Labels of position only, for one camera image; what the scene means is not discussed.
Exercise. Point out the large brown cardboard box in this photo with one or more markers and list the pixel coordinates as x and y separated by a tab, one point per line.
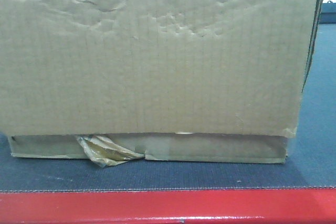
175	80

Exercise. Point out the crumpled brown packing tape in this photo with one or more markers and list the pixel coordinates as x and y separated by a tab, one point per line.
103	151

